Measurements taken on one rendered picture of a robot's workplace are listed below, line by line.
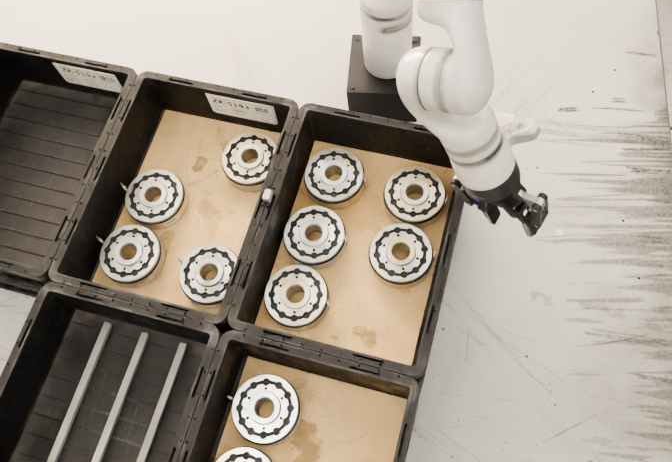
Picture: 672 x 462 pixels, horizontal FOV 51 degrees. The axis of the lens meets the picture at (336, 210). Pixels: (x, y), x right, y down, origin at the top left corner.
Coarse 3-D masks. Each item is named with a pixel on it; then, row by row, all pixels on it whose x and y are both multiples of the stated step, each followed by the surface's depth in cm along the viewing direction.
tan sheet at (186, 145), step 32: (160, 128) 130; (192, 128) 129; (224, 128) 128; (256, 128) 128; (160, 160) 127; (192, 160) 126; (192, 192) 124; (224, 192) 123; (256, 192) 123; (128, 224) 122; (192, 224) 121; (224, 224) 121; (128, 256) 120; (128, 288) 117; (160, 288) 117
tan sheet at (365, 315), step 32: (384, 160) 123; (448, 192) 119; (352, 224) 119; (384, 224) 118; (288, 256) 117; (352, 256) 116; (352, 288) 114; (384, 288) 114; (416, 288) 113; (256, 320) 113; (352, 320) 112; (384, 320) 112; (416, 320) 111; (384, 352) 109
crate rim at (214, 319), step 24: (144, 72) 123; (240, 96) 119; (264, 96) 119; (120, 120) 119; (288, 120) 116; (96, 168) 116; (72, 240) 111; (240, 264) 107; (96, 288) 107; (168, 312) 105; (192, 312) 104
